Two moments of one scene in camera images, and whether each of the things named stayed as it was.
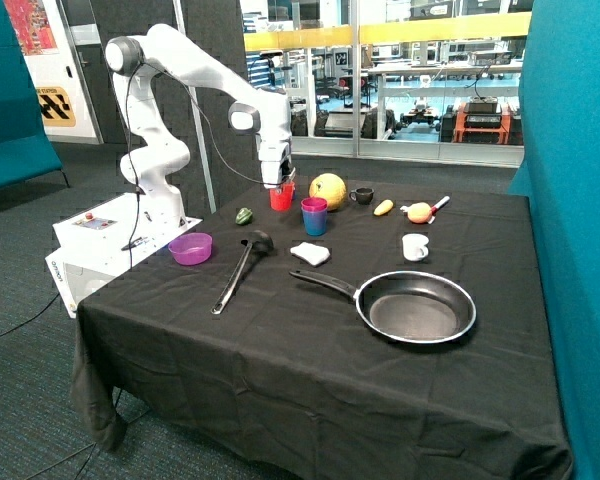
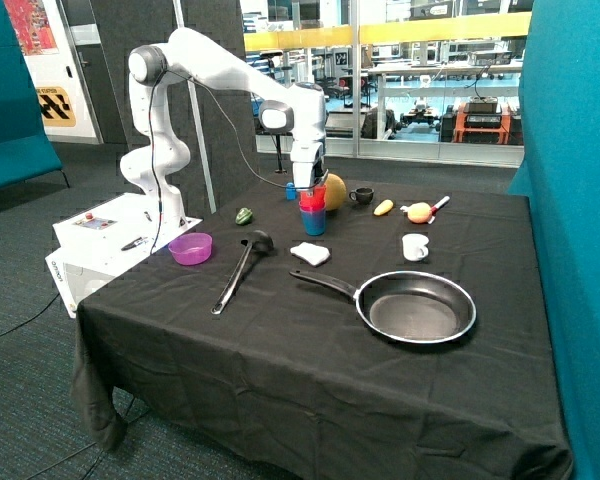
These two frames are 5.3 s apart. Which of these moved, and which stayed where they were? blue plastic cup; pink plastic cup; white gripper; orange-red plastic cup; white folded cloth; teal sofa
Moved: orange-red plastic cup; white gripper
Stayed: pink plastic cup; blue plastic cup; teal sofa; white folded cloth
